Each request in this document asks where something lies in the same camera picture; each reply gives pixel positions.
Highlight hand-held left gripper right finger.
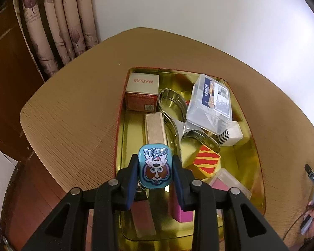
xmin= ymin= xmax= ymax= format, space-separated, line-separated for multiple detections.
xmin=171 ymin=155 xmax=290 ymax=251

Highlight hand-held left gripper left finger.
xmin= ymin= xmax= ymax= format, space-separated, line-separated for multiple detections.
xmin=21 ymin=154 xmax=139 ymax=251

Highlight small blue cartoon tin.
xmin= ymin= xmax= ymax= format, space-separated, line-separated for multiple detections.
xmin=138 ymin=143 xmax=173 ymax=190

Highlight yellow box orange stripes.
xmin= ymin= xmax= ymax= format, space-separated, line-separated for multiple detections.
xmin=183 ymin=144 xmax=222 ymax=181

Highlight magenta rectangular box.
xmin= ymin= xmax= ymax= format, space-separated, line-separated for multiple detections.
xmin=169 ymin=182 xmax=194 ymax=222

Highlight clear case pink insert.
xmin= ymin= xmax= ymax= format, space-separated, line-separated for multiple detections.
xmin=208 ymin=169 xmax=252 ymax=199

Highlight gold ribbed box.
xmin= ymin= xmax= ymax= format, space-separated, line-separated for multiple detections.
xmin=144 ymin=112 xmax=169 ymax=149

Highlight silver metal tongs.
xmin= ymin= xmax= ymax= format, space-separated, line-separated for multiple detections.
xmin=158 ymin=87 xmax=221 ymax=160

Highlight red tin box gold interior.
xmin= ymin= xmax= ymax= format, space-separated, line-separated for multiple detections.
xmin=112 ymin=67 xmax=266 ymax=241

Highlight black white striped box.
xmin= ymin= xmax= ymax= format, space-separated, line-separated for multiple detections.
xmin=217 ymin=122 xmax=244 ymax=146

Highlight clear labelled plastic box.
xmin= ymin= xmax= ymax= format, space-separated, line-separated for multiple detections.
xmin=186 ymin=74 xmax=233 ymax=136

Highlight cream and red cube box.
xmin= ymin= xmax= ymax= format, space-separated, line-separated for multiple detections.
xmin=125 ymin=73 xmax=160 ymax=111

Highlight brown wooden door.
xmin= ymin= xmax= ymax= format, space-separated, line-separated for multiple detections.
xmin=0 ymin=0 xmax=45 ymax=160

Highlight beige tree-print curtain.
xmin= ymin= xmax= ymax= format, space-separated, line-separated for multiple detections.
xmin=12 ymin=0 xmax=101 ymax=80

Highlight thin black cable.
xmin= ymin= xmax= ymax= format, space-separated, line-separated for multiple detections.
xmin=281 ymin=209 xmax=308 ymax=241

